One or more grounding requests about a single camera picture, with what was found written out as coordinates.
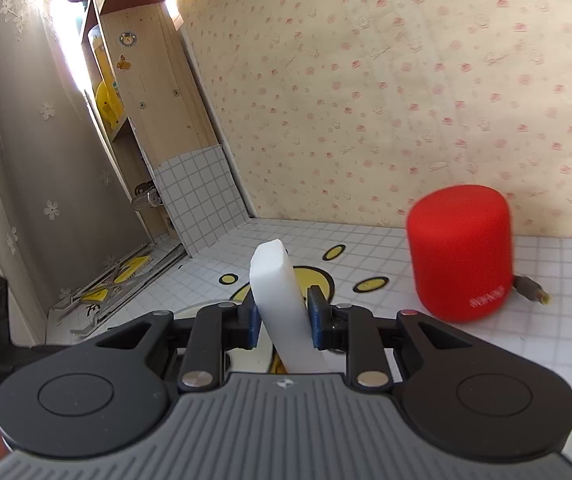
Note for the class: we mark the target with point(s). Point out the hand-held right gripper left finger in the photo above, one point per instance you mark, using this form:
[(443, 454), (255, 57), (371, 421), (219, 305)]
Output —
[(253, 322)]

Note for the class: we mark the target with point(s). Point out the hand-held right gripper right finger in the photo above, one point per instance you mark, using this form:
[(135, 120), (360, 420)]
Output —
[(316, 321)]

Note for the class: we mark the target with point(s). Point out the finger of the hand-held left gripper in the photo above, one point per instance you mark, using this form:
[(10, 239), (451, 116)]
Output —
[(36, 352)]

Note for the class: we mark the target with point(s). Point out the white sponge block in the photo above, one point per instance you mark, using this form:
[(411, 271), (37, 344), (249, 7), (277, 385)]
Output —
[(276, 290)]

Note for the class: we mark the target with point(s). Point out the yellow cartoon face sticker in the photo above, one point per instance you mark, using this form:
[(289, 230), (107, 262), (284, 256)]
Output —
[(316, 280)]

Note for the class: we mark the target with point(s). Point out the yellow paper piece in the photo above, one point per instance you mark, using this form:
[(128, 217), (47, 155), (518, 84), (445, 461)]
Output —
[(95, 295), (133, 268)]

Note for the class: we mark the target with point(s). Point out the metal window track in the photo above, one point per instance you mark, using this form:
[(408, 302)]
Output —
[(166, 260)]

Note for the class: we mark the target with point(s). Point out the white grid panel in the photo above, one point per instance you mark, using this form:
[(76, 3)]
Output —
[(201, 200)]

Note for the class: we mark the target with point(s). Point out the red cylindrical speaker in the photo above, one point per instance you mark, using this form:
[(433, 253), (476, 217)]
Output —
[(458, 250)]

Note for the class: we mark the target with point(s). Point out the grey floral lace curtain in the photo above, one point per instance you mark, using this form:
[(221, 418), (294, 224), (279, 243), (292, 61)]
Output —
[(41, 160)]

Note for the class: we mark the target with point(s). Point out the wooden shelf unit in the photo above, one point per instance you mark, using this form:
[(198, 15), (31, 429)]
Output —
[(156, 100)]

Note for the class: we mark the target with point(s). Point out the yellow plastic toy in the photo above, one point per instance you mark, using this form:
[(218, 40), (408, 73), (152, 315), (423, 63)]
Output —
[(108, 105)]

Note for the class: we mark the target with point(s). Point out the yellow duck sticker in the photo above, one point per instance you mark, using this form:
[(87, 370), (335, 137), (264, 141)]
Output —
[(125, 64)]

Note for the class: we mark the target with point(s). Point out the yellow bottle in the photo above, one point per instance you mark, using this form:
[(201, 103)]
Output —
[(102, 57)]

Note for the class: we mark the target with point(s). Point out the round cartoon sticker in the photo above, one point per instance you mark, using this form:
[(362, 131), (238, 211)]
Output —
[(128, 39)]

